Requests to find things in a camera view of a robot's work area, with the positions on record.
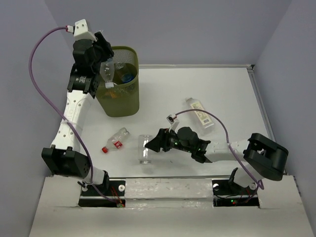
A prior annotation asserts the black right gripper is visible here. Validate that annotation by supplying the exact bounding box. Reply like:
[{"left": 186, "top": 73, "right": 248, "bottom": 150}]
[{"left": 145, "top": 127, "right": 193, "bottom": 154}]

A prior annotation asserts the clear bottle metal rim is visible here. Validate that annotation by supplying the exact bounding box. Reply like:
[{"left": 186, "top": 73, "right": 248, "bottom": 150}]
[{"left": 138, "top": 134, "right": 153, "bottom": 164}]

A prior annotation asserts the green label plastic bottle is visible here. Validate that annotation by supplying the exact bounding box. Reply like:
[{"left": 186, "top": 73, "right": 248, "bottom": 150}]
[{"left": 100, "top": 58, "right": 115, "bottom": 88}]

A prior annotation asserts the blue label water bottle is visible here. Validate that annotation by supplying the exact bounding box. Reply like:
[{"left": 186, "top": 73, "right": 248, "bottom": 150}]
[{"left": 115, "top": 63, "right": 134, "bottom": 83}]

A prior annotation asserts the orange juice bottle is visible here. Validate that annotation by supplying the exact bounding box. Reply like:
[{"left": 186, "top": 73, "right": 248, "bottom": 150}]
[{"left": 102, "top": 90, "right": 129, "bottom": 99}]

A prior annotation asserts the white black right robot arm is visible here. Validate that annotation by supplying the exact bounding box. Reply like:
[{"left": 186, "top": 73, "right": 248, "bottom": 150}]
[{"left": 145, "top": 127, "right": 289, "bottom": 194}]

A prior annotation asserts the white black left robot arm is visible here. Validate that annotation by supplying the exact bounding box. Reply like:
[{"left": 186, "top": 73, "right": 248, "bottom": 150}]
[{"left": 41, "top": 32, "right": 114, "bottom": 197}]

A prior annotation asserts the olive green mesh bin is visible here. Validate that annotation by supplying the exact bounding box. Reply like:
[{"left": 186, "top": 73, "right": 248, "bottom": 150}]
[{"left": 96, "top": 46, "right": 139, "bottom": 117}]

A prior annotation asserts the red cap crushed bottle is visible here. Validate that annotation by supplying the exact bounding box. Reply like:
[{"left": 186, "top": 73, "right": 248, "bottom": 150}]
[{"left": 101, "top": 127, "right": 130, "bottom": 154}]

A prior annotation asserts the white label square bottle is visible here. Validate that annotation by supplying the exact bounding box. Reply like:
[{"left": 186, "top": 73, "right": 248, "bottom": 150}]
[{"left": 185, "top": 97, "right": 215, "bottom": 135}]

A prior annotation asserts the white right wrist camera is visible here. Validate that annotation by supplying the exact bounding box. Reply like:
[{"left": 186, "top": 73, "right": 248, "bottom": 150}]
[{"left": 166, "top": 114, "right": 180, "bottom": 131}]

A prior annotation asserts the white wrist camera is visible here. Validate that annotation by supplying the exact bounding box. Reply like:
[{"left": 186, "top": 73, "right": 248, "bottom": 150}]
[
  {"left": 66, "top": 19, "right": 97, "bottom": 41},
  {"left": 166, "top": 114, "right": 180, "bottom": 131}
]

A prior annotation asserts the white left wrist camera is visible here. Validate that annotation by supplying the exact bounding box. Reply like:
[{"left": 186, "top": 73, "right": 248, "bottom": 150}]
[{"left": 66, "top": 19, "right": 97, "bottom": 41}]

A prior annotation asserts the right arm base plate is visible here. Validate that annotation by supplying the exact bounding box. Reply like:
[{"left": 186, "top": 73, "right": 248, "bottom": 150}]
[{"left": 212, "top": 179, "right": 259, "bottom": 207}]

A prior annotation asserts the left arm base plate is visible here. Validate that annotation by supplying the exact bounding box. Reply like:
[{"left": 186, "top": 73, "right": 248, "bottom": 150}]
[{"left": 78, "top": 179, "right": 126, "bottom": 208}]

